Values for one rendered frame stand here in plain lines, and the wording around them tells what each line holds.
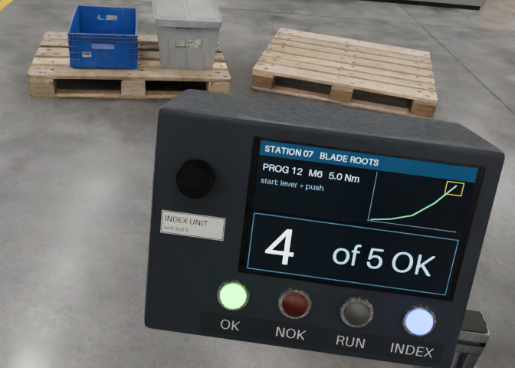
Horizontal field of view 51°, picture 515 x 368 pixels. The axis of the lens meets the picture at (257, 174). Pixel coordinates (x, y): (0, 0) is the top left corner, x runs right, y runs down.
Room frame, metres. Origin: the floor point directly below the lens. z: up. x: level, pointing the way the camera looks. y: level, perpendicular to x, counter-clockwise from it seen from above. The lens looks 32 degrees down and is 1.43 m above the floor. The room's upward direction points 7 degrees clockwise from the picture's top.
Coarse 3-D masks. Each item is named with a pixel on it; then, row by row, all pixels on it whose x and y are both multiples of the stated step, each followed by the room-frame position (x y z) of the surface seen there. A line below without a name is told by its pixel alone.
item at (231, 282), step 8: (232, 280) 0.33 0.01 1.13; (224, 288) 0.32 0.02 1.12; (232, 288) 0.32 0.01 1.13; (240, 288) 0.32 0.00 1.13; (224, 296) 0.32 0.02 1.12; (232, 296) 0.32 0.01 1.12; (240, 296) 0.32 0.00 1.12; (248, 296) 0.32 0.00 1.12; (224, 304) 0.32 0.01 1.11; (232, 304) 0.31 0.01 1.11; (240, 304) 0.31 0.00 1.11
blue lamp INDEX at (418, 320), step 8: (408, 312) 0.32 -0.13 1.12; (416, 312) 0.32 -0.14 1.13; (424, 312) 0.32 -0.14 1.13; (432, 312) 0.32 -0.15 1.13; (408, 320) 0.31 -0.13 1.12; (416, 320) 0.31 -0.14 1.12; (424, 320) 0.31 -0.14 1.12; (432, 320) 0.32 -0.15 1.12; (408, 328) 0.31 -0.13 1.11; (416, 328) 0.31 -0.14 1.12; (424, 328) 0.31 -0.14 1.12; (432, 328) 0.31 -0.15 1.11
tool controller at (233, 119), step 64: (192, 128) 0.36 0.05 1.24; (256, 128) 0.36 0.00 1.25; (320, 128) 0.36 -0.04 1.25; (384, 128) 0.38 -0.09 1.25; (448, 128) 0.42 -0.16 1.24; (192, 192) 0.33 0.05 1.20; (256, 192) 0.34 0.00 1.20; (320, 192) 0.34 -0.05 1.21; (384, 192) 0.34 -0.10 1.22; (448, 192) 0.34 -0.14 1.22; (192, 256) 0.33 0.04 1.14; (320, 256) 0.33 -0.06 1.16; (384, 256) 0.33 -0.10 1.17; (448, 256) 0.33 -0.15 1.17; (192, 320) 0.32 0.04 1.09; (256, 320) 0.32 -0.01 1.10; (320, 320) 0.32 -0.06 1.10; (384, 320) 0.32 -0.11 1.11; (448, 320) 0.32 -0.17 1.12
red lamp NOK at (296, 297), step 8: (296, 288) 0.32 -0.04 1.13; (280, 296) 0.32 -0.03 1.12; (288, 296) 0.32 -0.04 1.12; (296, 296) 0.32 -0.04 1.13; (304, 296) 0.32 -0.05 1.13; (280, 304) 0.32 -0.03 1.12; (288, 304) 0.31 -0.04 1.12; (296, 304) 0.31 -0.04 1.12; (304, 304) 0.32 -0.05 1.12; (288, 312) 0.31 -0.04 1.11; (296, 312) 0.31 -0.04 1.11; (304, 312) 0.31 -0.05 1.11
